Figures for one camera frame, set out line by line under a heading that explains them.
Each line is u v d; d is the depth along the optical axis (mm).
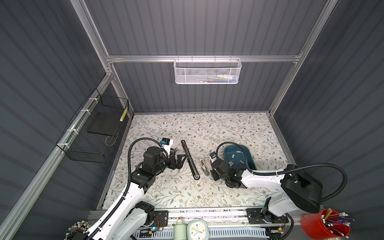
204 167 889
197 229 684
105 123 753
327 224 587
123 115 813
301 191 437
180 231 644
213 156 773
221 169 667
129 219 566
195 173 867
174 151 984
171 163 677
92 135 725
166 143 667
